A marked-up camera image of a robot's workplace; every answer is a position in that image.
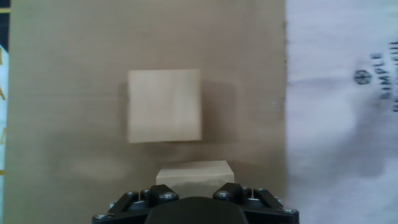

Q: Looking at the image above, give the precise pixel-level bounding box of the marble pattern cloth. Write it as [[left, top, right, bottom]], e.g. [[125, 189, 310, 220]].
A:
[[0, 0, 398, 224]]

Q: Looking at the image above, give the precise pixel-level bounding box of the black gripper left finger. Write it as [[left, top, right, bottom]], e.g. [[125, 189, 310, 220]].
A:
[[91, 184, 180, 224]]

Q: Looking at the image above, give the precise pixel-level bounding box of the light wooden cube block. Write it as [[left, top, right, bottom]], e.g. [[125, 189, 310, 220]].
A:
[[155, 160, 236, 199], [127, 68, 203, 144]]

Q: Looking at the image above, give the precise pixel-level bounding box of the brown cardboard sheet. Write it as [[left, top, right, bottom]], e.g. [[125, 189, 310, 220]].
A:
[[2, 0, 289, 224]]

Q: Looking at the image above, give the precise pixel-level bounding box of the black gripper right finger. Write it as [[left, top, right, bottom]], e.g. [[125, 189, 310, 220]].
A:
[[213, 182, 300, 224]]

